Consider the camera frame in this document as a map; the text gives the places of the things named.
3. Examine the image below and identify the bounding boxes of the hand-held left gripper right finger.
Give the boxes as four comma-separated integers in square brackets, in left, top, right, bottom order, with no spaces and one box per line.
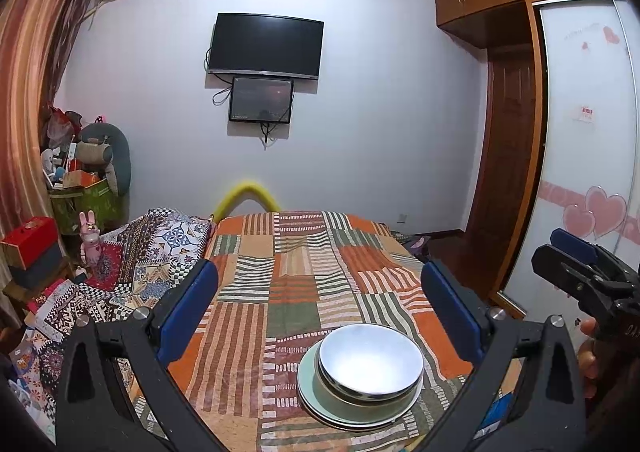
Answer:
[421,259,588,452]

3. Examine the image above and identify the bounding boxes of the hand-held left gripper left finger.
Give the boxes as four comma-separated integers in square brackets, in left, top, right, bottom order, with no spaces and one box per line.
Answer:
[55,259,221,452]

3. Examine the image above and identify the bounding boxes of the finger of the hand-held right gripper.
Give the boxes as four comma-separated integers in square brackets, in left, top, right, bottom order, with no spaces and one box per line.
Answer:
[530,244,627,306]
[549,227,640,284]

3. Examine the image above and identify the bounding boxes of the white bowl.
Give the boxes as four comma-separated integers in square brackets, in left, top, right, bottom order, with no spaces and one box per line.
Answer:
[319,325,425,396]

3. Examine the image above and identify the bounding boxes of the pale green plate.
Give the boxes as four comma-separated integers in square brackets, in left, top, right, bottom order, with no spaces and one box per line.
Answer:
[297,346,424,432]

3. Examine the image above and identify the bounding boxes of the person's right hand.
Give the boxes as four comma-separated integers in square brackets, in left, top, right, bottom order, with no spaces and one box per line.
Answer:
[577,319,601,399]

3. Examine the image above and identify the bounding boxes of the white heart-print wardrobe door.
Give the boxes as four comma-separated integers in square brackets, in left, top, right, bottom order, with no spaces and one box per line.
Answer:
[502,0,640,319]

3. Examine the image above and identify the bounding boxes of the dark shoes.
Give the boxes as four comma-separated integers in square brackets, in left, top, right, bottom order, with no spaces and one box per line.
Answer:
[394,231,432,261]

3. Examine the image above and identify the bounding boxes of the patterned quilt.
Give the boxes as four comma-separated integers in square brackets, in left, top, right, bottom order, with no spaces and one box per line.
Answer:
[10,207,217,434]

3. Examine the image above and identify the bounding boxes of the striped patchwork blanket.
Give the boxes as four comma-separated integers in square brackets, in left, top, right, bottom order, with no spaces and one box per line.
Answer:
[135,211,517,452]

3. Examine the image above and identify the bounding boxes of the brown wooden door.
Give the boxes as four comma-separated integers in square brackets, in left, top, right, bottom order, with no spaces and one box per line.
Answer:
[467,45,544,301]

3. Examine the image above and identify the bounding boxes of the pink rabbit toy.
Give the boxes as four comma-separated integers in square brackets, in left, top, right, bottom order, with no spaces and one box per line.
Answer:
[78,210,104,268]

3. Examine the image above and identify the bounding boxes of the yellow foam tube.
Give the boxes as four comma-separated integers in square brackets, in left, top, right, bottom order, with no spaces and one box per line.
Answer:
[212,179,281,224]

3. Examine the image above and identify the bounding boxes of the green storage box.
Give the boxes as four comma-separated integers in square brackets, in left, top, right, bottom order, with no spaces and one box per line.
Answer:
[49,179,124,236]

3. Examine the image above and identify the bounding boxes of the dark grey box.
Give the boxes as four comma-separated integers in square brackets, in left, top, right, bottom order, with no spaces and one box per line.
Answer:
[9,245,67,291]

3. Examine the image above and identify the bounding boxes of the grey plush toy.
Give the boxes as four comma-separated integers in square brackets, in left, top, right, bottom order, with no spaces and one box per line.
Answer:
[79,122,132,196]

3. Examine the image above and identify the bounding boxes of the red box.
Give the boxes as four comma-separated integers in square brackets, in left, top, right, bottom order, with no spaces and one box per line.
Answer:
[0,217,61,269]

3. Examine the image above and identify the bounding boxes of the red plastic bag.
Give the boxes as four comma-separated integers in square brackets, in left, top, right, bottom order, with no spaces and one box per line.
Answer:
[42,104,84,149]

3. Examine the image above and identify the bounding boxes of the striped orange curtain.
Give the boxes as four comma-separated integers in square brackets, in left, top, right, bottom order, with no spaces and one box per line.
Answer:
[0,0,90,244]

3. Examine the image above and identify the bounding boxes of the black cable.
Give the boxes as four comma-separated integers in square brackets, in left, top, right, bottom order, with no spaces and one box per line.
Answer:
[203,47,234,106]
[259,110,282,149]

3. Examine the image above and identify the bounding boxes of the small black wall monitor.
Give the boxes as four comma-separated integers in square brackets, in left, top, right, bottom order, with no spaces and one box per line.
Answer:
[228,76,295,125]

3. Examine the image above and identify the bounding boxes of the black wall television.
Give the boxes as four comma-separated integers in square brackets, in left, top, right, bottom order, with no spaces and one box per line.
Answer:
[207,12,325,82]

